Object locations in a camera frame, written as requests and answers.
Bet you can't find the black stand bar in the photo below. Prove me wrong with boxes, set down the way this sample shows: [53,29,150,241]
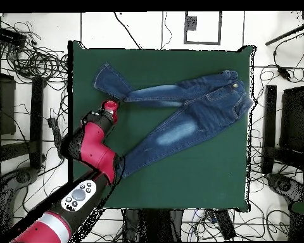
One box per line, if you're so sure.
[263,84,277,150]
[28,76,47,170]

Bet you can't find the blue denim jeans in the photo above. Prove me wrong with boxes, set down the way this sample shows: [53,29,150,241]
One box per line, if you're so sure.
[92,62,255,179]

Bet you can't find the grey wheeled stand leg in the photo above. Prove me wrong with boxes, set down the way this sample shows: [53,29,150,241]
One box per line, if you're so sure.
[0,166,40,241]
[265,173,304,203]

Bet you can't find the black cable tangle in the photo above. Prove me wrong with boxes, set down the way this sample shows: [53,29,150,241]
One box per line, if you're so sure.
[0,15,69,84]

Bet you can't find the black tripod leg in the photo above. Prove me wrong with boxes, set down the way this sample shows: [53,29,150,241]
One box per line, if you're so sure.
[265,23,304,46]

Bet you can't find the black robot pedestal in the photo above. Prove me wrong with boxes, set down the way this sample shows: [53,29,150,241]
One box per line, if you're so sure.
[122,208,185,243]

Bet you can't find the black flat box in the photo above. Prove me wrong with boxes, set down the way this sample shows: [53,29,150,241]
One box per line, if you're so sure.
[0,25,28,43]

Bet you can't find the black power strip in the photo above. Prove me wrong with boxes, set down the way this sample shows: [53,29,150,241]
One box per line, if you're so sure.
[213,209,237,240]
[47,116,67,159]

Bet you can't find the dark square case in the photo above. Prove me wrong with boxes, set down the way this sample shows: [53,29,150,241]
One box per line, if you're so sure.
[0,72,16,135]
[279,85,304,153]

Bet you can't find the grey square frame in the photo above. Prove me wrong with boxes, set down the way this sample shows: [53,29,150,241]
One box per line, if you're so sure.
[183,11,222,46]

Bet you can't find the dark green table cloth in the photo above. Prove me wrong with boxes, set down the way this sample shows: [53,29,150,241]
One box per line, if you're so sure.
[66,40,257,215]

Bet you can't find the black power adapter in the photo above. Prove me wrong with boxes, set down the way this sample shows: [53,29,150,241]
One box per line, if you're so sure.
[276,66,291,81]

